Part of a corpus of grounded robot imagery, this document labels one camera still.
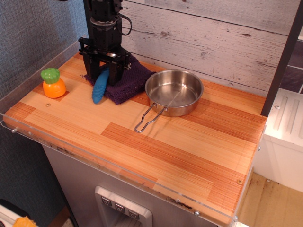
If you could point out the silver dispenser button panel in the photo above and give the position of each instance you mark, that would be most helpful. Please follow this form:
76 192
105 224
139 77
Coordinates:
120 208

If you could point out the white cabinet at right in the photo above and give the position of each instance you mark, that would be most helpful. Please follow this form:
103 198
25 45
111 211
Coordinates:
280 152

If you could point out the dark left upright post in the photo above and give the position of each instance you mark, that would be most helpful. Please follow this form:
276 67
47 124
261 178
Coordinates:
87 16

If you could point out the stainless steel pan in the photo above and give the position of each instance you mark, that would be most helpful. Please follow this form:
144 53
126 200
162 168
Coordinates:
171 93

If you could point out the dark upright post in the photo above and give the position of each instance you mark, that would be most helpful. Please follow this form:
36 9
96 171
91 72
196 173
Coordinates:
87 16
284 60

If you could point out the grey toy fridge cabinet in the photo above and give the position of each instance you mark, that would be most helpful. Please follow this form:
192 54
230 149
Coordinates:
79 180

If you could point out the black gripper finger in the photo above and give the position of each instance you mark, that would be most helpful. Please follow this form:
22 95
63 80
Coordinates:
92 64
116 70

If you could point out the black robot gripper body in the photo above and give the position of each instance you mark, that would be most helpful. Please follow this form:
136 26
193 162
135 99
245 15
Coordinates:
106 40

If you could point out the blue handled metal spoon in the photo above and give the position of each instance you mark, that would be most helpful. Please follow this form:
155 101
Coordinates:
100 86

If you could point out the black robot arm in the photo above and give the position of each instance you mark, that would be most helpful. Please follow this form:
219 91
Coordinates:
106 10

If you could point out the dark right upright post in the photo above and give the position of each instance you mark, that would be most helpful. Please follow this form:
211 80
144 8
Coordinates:
284 60

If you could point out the purple knitted cloth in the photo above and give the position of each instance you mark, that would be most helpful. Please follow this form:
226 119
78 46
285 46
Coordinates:
132 82

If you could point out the yellow cloth bottom left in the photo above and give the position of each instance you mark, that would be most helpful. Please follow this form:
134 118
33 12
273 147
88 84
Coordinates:
24 222

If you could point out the orange toy carrot green top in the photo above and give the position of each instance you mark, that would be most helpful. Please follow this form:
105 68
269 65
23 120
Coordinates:
53 85

